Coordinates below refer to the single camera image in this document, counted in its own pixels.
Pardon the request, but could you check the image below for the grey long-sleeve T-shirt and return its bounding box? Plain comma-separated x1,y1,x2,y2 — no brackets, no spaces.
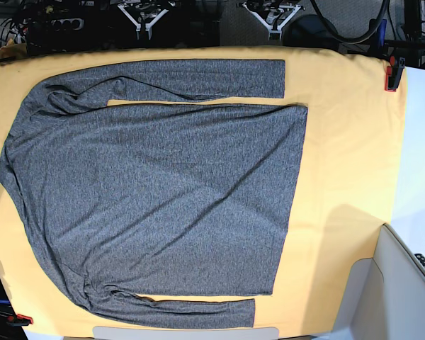
0,59,307,329

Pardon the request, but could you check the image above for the yellow table cloth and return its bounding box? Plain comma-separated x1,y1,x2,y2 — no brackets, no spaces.
0,47,407,337

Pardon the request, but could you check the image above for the black round chair base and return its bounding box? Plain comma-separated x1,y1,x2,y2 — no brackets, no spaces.
283,14,340,52

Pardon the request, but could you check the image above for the grey tray edge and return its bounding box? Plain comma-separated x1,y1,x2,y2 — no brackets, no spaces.
93,327,279,340

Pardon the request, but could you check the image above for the black power strip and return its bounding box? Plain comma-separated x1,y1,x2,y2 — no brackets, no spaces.
27,18,84,33

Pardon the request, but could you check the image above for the red black clamp right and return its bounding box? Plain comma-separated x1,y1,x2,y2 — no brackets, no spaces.
385,56,405,92

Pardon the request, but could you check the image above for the red black clamp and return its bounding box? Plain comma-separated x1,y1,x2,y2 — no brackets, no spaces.
385,56,405,92
6,314,33,327

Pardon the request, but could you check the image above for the white plastic bin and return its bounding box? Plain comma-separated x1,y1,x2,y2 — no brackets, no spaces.
329,224,425,340

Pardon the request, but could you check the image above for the red black clamp left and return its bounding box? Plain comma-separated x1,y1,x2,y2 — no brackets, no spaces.
6,314,33,327

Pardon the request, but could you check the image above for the blue handled tool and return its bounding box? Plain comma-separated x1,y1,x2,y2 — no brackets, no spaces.
376,19,387,49

